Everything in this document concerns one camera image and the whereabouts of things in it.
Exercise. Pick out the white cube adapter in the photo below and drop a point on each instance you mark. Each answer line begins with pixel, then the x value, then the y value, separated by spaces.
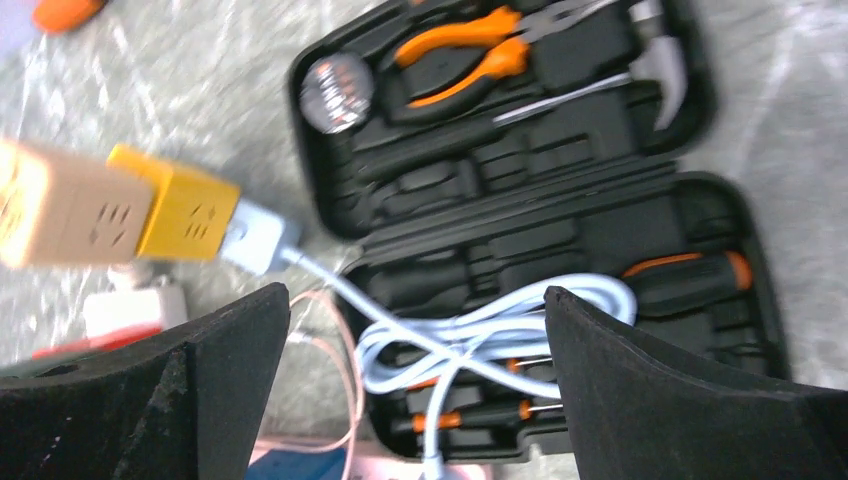
pixel 140 295

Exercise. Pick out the red cube adapter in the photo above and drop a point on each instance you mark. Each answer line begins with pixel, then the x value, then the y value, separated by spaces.
pixel 108 342

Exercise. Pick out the black orange screwdriver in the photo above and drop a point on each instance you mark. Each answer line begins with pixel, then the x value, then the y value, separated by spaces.
pixel 675 284

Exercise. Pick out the round tape measure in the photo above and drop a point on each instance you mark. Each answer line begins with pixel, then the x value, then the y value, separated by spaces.
pixel 337 92

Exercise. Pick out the orange handle screwdriver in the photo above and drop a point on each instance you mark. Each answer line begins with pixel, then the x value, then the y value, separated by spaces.
pixel 61 16

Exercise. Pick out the blue cube adapter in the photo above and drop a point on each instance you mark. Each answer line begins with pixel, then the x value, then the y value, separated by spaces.
pixel 289 465

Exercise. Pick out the peach cube adapter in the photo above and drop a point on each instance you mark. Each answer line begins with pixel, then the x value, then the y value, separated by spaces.
pixel 61 208

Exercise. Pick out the hammer head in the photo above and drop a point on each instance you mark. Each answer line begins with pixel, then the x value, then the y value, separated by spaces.
pixel 662 60

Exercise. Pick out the pink power strip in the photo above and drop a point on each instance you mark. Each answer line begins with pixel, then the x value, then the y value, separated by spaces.
pixel 368 461

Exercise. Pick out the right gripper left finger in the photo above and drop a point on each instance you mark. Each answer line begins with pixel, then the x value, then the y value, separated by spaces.
pixel 184 404

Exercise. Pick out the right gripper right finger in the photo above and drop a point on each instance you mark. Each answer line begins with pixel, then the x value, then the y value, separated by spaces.
pixel 640 408

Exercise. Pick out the orange pliers in black case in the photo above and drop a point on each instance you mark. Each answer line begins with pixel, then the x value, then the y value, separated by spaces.
pixel 462 62

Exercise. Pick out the light blue plug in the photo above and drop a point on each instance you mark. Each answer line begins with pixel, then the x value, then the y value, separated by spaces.
pixel 256 236

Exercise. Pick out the black tool case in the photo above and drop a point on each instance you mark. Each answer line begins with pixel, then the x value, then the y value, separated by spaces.
pixel 450 214

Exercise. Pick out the yellow cube adapter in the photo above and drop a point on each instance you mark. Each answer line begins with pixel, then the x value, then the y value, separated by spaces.
pixel 190 211

